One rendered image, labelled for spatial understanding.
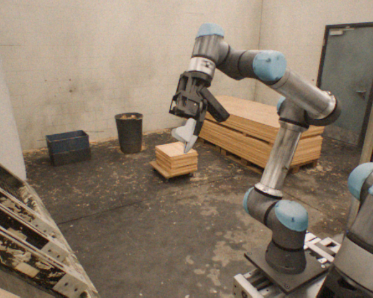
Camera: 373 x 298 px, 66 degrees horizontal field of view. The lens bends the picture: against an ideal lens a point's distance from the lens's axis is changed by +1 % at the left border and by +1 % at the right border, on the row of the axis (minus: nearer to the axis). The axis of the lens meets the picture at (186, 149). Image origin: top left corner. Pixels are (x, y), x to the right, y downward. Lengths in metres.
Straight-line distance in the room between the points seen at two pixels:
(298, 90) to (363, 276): 0.59
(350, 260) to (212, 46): 0.60
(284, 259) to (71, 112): 5.16
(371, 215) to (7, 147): 4.33
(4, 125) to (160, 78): 3.22
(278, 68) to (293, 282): 0.74
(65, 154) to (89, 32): 2.28
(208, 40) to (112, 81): 5.18
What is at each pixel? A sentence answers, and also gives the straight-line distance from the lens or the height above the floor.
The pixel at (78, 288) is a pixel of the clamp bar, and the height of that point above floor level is 0.93.
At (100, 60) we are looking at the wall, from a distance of 5.86.
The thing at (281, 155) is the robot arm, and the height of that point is 1.43.
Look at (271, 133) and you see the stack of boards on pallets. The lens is 4.07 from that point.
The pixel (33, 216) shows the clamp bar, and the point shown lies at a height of 1.03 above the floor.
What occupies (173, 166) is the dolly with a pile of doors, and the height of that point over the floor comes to 0.26.
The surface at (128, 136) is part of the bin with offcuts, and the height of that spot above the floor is 0.32.
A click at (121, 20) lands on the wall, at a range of 6.00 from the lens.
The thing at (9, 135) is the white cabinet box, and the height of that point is 0.70.
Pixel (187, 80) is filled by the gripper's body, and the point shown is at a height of 1.73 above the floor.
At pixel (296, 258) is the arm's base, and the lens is 1.17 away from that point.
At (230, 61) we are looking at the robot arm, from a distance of 0.86.
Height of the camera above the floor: 1.82
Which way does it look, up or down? 20 degrees down
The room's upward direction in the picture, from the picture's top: straight up
